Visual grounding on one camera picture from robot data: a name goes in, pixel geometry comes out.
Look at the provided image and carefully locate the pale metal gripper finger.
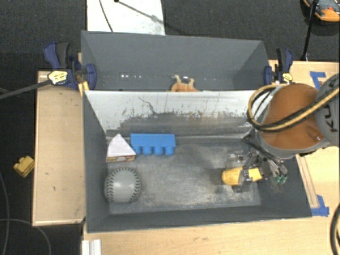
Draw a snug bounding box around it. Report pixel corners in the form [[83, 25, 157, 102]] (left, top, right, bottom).
[[225, 152, 247, 169], [233, 168, 253, 193]]

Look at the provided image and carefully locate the yellow cylinder toy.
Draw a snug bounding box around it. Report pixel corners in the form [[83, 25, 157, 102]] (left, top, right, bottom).
[[221, 167, 264, 186]]

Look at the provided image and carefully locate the grey metal bin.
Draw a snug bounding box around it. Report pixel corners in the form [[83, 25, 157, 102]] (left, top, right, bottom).
[[80, 30, 313, 233]]

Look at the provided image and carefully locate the blue toy building block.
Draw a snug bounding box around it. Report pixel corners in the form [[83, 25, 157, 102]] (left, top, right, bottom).
[[130, 133, 177, 157]]

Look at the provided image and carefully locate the orange toy animal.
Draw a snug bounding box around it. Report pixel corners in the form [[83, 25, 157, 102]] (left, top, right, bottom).
[[169, 74, 200, 92]]

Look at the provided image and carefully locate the grey baseball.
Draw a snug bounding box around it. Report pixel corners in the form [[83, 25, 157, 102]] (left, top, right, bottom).
[[103, 166, 142, 205]]

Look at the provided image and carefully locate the white triangular toy sandwich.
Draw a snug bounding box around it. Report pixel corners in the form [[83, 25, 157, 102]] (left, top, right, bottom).
[[106, 133, 137, 164]]

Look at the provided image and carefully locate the pale wood board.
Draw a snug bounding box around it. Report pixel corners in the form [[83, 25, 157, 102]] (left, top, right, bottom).
[[31, 70, 87, 227]]

